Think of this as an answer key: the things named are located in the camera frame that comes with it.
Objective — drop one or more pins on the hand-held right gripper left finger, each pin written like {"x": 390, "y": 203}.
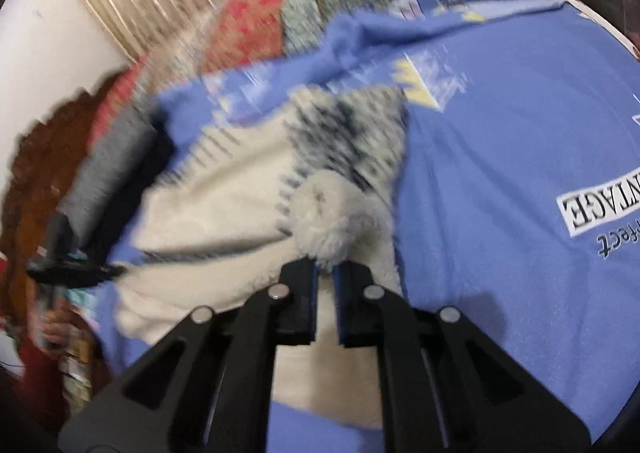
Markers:
{"x": 295, "y": 313}

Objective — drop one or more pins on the blue printed bedsheet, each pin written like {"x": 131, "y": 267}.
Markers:
{"x": 490, "y": 143}

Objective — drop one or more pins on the red patchwork quilt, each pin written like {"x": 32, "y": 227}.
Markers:
{"x": 250, "y": 23}

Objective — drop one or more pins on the white black patterned fleece sweater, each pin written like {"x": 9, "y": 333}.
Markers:
{"x": 225, "y": 213}

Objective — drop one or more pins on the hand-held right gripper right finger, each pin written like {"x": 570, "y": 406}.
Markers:
{"x": 350, "y": 318}

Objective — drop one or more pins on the carved wooden headboard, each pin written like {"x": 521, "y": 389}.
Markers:
{"x": 45, "y": 158}

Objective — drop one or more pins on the grey quilted puffer jacket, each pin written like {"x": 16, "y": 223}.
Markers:
{"x": 110, "y": 168}

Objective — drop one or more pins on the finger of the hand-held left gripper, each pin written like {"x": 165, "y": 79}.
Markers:
{"x": 70, "y": 277}

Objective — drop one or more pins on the person's left hand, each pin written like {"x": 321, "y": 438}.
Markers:
{"x": 52, "y": 328}

